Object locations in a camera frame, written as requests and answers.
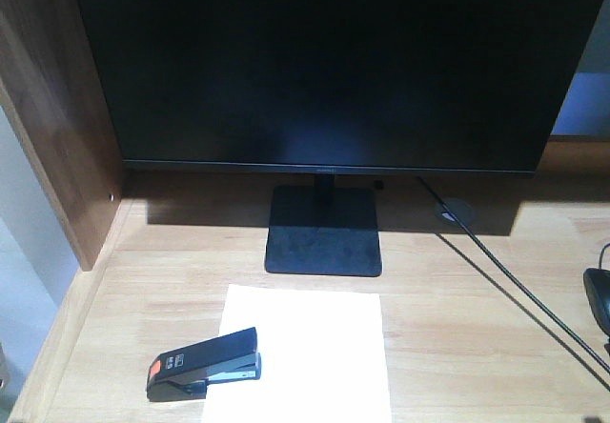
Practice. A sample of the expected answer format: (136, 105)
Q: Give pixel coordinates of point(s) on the black computer mouse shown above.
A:
(596, 284)

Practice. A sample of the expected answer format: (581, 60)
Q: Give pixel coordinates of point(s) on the black stapler orange button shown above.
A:
(188, 372)

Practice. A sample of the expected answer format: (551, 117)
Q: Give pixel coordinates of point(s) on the black computer monitor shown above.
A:
(344, 86)

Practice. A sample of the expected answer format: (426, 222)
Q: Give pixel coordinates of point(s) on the white paper sheet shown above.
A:
(322, 358)

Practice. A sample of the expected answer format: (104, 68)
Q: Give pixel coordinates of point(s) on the black monitor stand base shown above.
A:
(321, 229)

